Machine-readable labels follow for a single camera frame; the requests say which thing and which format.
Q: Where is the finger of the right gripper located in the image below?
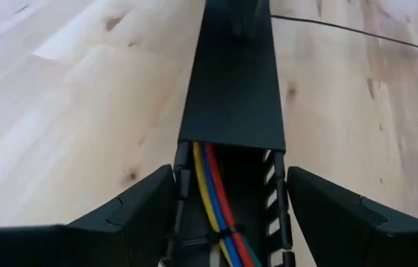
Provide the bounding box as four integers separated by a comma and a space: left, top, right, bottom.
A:
250, 0, 265, 22
230, 0, 250, 37

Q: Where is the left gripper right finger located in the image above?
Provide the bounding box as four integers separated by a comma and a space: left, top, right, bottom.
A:
286, 165, 418, 267

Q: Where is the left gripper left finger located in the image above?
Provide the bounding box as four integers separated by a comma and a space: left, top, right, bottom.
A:
0, 165, 176, 267

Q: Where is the black cable duct cover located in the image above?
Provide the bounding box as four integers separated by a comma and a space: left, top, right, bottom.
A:
177, 0, 287, 154

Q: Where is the green cable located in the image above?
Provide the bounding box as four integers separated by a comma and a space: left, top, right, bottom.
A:
244, 235, 265, 267

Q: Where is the black slotted cable duct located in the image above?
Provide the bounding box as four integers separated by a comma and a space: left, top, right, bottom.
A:
159, 139, 297, 267

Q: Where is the yellow cable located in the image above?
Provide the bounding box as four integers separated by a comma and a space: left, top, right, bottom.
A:
192, 141, 234, 267

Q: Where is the black zip tie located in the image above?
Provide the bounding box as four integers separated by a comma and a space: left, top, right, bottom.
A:
270, 14, 418, 56
208, 226, 246, 244

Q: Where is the bundle of coloured wires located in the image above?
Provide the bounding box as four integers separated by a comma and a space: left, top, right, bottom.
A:
205, 142, 257, 267

